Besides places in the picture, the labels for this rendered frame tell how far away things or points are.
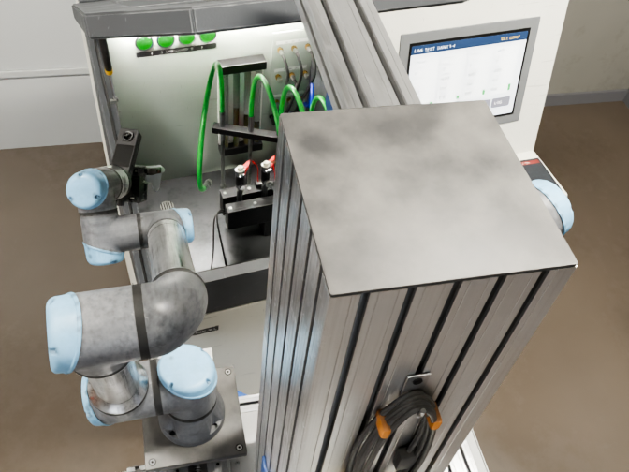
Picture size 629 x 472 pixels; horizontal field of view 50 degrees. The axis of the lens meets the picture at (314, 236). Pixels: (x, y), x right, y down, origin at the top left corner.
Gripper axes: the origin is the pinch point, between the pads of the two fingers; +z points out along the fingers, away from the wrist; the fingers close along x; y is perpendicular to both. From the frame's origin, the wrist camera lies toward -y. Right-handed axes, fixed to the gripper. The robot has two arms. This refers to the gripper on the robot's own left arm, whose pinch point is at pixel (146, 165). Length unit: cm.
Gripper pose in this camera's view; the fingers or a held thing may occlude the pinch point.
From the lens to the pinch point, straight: 170.6
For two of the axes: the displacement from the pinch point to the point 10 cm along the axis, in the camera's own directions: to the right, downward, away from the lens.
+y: -0.7, 9.8, 1.9
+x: 9.9, 0.9, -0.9
